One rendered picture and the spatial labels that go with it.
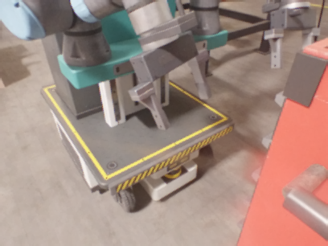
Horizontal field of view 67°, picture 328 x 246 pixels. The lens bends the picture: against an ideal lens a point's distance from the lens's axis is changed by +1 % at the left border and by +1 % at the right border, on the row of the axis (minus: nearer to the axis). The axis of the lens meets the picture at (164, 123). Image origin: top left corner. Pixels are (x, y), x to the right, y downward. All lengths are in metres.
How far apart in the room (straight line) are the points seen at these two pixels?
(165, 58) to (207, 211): 0.90
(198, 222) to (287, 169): 0.90
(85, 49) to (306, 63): 0.63
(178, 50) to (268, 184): 0.29
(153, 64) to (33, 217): 1.06
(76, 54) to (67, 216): 0.78
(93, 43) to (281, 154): 0.62
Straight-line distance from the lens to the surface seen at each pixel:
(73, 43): 0.80
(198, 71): 0.55
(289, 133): 0.32
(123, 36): 1.00
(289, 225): 0.41
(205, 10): 1.04
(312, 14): 0.86
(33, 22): 0.67
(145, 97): 0.46
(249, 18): 3.12
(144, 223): 1.21
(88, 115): 1.29
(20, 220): 1.38
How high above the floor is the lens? 1.03
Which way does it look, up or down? 37 degrees down
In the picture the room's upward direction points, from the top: straight up
